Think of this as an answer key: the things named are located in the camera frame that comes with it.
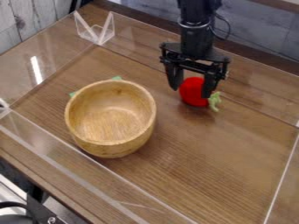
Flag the red plush fruit green stem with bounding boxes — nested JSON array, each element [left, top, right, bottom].
[[179, 77, 222, 112]]

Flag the green mat under bowl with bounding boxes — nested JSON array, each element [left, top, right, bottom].
[[70, 76, 123, 98]]

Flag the black cable at corner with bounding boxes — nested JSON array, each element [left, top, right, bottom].
[[0, 200, 41, 224]]

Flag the black metal bracket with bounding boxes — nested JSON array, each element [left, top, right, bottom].
[[27, 195, 69, 224]]

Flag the light wooden bowl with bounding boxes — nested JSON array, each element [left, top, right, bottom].
[[65, 80, 157, 158]]

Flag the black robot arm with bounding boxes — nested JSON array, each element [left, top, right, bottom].
[[161, 0, 231, 98]]

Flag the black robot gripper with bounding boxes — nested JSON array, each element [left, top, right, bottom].
[[161, 42, 231, 98]]

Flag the clear acrylic tray enclosure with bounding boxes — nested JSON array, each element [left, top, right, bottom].
[[0, 10, 299, 224]]

